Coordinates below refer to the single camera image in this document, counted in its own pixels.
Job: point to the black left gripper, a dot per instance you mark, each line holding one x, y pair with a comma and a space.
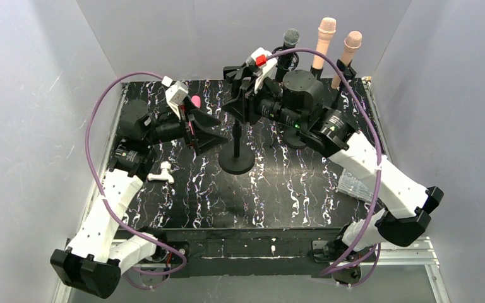
188, 129

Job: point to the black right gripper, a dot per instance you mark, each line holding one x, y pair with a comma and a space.
251, 106

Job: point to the pink microphone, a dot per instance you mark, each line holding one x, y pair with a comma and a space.
195, 102

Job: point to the black round-base microphone stand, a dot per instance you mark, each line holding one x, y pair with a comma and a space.
236, 158

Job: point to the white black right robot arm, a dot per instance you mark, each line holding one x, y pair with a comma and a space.
297, 103

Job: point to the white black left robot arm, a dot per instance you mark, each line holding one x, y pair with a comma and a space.
90, 262

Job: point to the black round-base stand middle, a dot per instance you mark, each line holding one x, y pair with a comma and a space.
291, 137

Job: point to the black grey-mesh microphone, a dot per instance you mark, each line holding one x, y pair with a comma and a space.
287, 62

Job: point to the beige microphone middle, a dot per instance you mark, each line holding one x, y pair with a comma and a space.
326, 31

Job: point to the beige microphone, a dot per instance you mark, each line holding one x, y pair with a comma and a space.
352, 42
326, 31

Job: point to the beige microphone right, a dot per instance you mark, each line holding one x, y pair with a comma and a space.
352, 42

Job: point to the white plastic faucet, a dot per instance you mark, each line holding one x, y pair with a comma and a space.
164, 175

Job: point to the clear plastic parts box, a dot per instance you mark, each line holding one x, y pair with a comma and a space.
353, 187

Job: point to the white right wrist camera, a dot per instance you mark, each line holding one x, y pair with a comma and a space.
261, 66

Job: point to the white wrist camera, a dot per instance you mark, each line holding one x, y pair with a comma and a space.
261, 66
175, 94

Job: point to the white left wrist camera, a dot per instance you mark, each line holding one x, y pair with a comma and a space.
175, 94

